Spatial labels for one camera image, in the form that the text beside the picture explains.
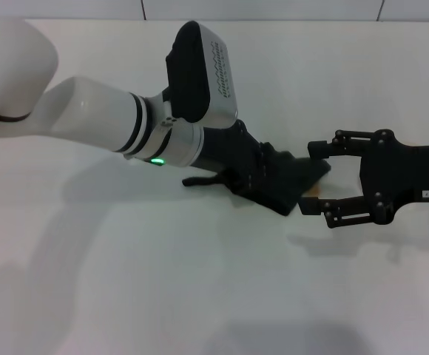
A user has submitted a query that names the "dark blue rag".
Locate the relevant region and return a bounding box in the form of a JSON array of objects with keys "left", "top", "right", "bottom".
[{"left": 182, "top": 149, "right": 332, "bottom": 217}]

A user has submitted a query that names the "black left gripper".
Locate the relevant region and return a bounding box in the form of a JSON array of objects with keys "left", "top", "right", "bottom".
[{"left": 191, "top": 119, "right": 382, "bottom": 231}]

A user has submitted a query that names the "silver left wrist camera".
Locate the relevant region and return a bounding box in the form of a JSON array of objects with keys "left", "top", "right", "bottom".
[{"left": 165, "top": 21, "right": 240, "bottom": 125}]

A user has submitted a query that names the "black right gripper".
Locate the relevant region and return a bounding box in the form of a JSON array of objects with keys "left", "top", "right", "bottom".
[{"left": 358, "top": 129, "right": 429, "bottom": 226}]

